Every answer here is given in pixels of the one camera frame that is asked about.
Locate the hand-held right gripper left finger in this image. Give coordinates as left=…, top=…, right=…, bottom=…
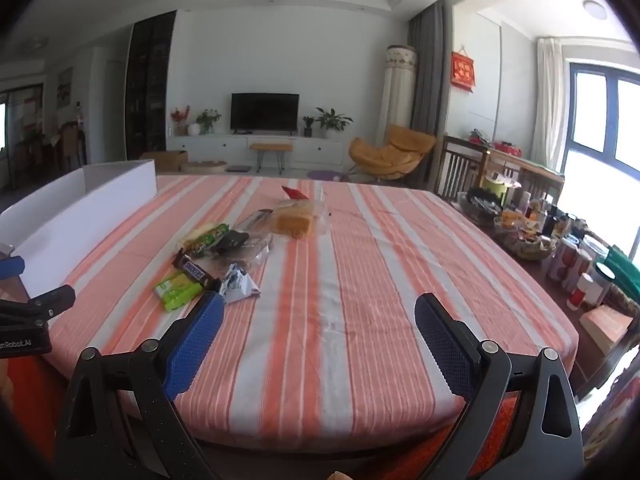
left=52, top=290, right=226, bottom=480

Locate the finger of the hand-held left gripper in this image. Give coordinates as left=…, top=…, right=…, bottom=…
left=0, top=256, right=26, bottom=281
left=0, top=285, right=76, bottom=319

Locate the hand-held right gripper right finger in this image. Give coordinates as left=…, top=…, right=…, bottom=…
left=414, top=292, right=586, bottom=480

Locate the green snack packet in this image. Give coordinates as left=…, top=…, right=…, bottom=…
left=153, top=269, right=204, bottom=312

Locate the white triangular snack packet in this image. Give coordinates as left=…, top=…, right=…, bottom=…
left=219, top=264, right=262, bottom=305

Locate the brown chocolate bar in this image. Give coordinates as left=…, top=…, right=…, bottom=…
left=172, top=252, right=222, bottom=287

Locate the white cardboard box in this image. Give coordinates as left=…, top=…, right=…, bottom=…
left=0, top=160, right=158, bottom=301

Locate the yellow rice cracker packet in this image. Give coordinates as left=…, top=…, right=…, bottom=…
left=181, top=222, right=221, bottom=251

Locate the wicker basket of snacks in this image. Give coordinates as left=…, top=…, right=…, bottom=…
left=494, top=209, right=557, bottom=262

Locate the green sausage stick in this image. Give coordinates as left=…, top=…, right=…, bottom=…
left=192, top=226, right=232, bottom=257

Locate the clear plastic wrapper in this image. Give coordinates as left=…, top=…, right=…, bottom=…
left=220, top=208, right=275, bottom=273

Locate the wooden dining chair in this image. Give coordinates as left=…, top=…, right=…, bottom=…
left=59, top=122, right=87, bottom=172

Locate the cluster of jars and bottles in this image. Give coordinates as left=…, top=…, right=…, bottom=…
left=465, top=170, right=618, bottom=313

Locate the clear bread packet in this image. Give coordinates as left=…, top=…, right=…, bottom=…
left=271, top=199, right=328, bottom=239

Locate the beige round pad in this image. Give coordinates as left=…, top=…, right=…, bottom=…
left=180, top=159, right=229, bottom=175

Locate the dark wooden armchair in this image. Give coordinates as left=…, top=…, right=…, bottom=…
left=434, top=134, right=492, bottom=199

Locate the brown cardboard box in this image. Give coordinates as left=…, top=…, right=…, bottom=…
left=139, top=150, right=189, bottom=174

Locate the orange lounge chair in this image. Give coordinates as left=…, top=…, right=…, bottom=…
left=348, top=124, right=437, bottom=181

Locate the small wooden bench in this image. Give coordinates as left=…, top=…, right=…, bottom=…
left=248, top=142, right=293, bottom=176

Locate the green plant in white vase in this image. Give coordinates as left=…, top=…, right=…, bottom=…
left=187, top=108, right=222, bottom=136

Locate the dark glass cabinet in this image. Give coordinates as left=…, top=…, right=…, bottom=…
left=124, top=10, right=177, bottom=161

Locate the white television cabinet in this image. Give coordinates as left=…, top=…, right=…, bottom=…
left=166, top=133, right=351, bottom=169

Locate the red flower arrangement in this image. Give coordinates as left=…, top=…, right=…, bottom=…
left=170, top=104, right=192, bottom=136

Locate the black television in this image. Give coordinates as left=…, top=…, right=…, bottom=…
left=230, top=93, right=300, bottom=135

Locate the large green potted plant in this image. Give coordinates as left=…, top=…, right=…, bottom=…
left=315, top=107, right=354, bottom=140

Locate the covered standing air conditioner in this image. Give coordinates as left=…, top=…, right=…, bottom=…
left=377, top=44, right=417, bottom=134

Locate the white curtain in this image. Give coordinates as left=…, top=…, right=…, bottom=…
left=530, top=37, right=571, bottom=172

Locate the grey curtain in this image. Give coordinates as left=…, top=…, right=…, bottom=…
left=407, top=0, right=454, bottom=137

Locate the dark framed window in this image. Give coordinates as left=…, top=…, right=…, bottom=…
left=559, top=61, right=640, bottom=311

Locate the wall picture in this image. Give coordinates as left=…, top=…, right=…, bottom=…
left=57, top=67, right=75, bottom=109

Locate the red wall hanging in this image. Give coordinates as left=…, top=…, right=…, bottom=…
left=450, top=50, right=475, bottom=93

